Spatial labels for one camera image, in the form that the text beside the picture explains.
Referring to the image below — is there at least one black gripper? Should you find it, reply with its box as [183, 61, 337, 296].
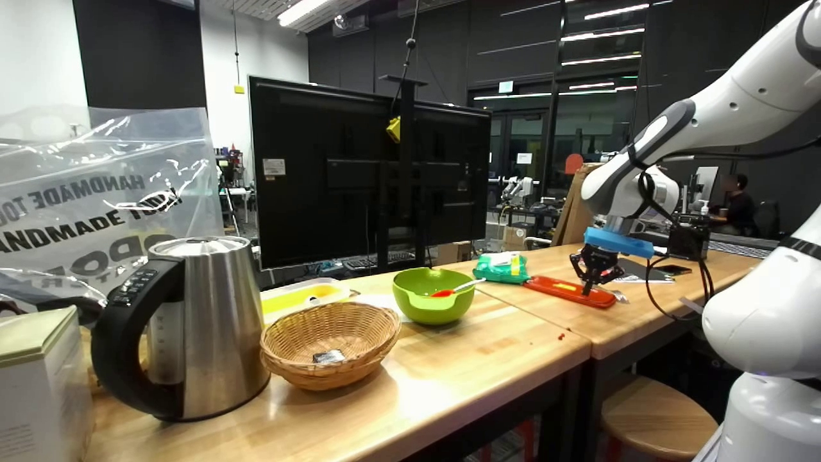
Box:
[570, 244, 623, 296]

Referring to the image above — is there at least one red rectangular plastic lid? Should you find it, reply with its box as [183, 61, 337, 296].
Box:
[526, 274, 615, 312]

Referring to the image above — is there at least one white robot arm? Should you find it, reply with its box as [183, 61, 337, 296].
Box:
[579, 0, 821, 224]

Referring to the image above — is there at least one white box green lid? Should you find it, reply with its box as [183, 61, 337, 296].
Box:
[0, 309, 91, 462]

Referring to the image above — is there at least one green snack bag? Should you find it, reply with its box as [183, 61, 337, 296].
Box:
[473, 253, 528, 285]

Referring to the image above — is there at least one wooden round stool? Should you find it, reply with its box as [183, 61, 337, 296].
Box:
[600, 377, 719, 462]

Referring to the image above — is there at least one green plastic bowl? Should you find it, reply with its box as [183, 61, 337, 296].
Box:
[392, 267, 474, 327]

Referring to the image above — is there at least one seated person in black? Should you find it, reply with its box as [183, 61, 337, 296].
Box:
[710, 174, 759, 237]

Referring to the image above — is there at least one large black monitor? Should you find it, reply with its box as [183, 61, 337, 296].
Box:
[249, 78, 490, 267]

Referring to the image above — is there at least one woven wicker basket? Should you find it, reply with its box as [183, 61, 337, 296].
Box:
[259, 301, 401, 392]

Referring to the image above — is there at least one yellow flat container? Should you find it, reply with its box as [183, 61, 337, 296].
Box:
[261, 283, 350, 317]

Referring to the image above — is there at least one stainless steel electric kettle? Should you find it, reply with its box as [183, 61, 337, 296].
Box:
[93, 237, 270, 421]

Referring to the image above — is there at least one clear printed plastic bag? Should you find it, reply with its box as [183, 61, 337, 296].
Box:
[0, 106, 223, 292]

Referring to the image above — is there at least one black cable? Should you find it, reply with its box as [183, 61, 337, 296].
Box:
[637, 169, 719, 327]

